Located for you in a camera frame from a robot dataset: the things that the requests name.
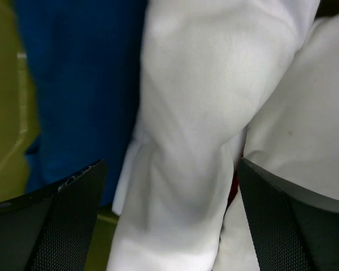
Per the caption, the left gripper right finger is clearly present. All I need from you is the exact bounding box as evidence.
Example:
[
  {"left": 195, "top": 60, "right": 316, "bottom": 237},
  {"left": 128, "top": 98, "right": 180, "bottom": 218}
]
[{"left": 238, "top": 159, "right": 339, "bottom": 270}]

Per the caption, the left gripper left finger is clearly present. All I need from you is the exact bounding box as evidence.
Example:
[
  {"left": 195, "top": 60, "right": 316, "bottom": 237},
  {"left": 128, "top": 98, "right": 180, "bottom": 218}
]
[{"left": 0, "top": 160, "right": 106, "bottom": 270}]

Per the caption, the white green raglan t-shirt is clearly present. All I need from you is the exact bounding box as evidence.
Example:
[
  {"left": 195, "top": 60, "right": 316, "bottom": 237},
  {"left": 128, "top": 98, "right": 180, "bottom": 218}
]
[{"left": 107, "top": 1, "right": 319, "bottom": 270}]

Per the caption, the red item in bin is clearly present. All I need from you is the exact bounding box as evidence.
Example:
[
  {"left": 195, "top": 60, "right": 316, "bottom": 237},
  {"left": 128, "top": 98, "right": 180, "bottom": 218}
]
[{"left": 227, "top": 151, "right": 244, "bottom": 208}]

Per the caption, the white rolled t-shirt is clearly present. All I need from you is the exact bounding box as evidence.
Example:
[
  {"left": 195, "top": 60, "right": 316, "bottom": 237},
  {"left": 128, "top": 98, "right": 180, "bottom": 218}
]
[{"left": 214, "top": 15, "right": 339, "bottom": 270}]

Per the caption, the olive green plastic bin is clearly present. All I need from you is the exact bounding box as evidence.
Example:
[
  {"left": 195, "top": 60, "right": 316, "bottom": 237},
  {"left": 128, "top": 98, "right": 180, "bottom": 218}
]
[{"left": 0, "top": 1, "right": 118, "bottom": 270}]

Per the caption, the blue folded t-shirt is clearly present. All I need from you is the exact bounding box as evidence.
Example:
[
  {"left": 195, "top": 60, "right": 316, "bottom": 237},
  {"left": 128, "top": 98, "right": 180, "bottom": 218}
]
[{"left": 15, "top": 1, "right": 147, "bottom": 205}]

